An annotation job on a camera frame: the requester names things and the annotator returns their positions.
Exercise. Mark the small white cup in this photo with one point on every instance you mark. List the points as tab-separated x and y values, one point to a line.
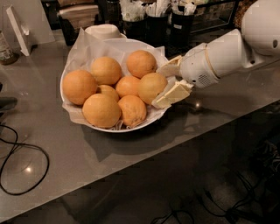
105	31

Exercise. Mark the black condiment holder right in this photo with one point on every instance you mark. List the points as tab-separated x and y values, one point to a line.
181	24

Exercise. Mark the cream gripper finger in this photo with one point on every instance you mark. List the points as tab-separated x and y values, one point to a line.
171	68
175	91

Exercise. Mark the brown bottle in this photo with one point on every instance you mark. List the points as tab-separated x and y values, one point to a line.
7	56

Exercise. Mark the large white bowl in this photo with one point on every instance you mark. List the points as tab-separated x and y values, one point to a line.
116	128

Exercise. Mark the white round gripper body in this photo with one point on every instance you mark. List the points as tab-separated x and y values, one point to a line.
194	67

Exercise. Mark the black condiment holder left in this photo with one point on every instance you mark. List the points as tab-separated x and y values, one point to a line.
133	19

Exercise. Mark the white paper bowl liner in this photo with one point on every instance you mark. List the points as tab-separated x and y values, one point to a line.
84	49

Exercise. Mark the white stand sign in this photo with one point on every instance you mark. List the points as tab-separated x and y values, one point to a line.
21	33

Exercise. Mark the orange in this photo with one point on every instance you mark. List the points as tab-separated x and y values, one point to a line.
101	111
150	86
127	85
78	85
106	70
133	109
140	63

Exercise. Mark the black condiment holder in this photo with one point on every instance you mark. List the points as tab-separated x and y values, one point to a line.
181	24
133	19
156	22

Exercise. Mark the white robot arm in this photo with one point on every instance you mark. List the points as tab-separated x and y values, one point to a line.
255	45

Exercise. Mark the black condiment holder middle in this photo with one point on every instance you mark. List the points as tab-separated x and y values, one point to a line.
156	22

